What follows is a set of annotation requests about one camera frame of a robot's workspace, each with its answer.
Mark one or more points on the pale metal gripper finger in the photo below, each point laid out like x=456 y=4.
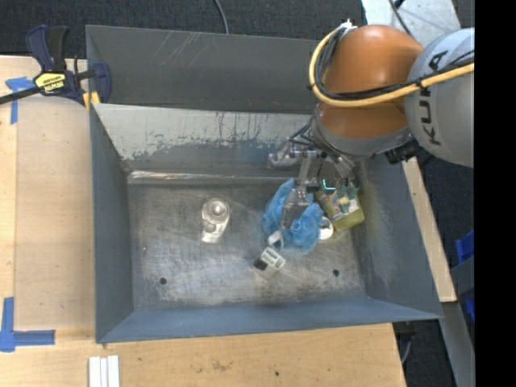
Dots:
x=304 y=196
x=290 y=212

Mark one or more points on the grey metal bin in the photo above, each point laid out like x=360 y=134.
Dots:
x=201 y=288

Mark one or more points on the white round cap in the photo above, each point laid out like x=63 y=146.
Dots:
x=326 y=232

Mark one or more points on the clear glass jar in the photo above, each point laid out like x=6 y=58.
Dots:
x=215 y=218

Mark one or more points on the white rectangular plastic box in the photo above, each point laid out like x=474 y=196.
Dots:
x=269 y=263

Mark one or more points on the black cylinder on white bracket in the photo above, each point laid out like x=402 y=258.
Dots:
x=401 y=152

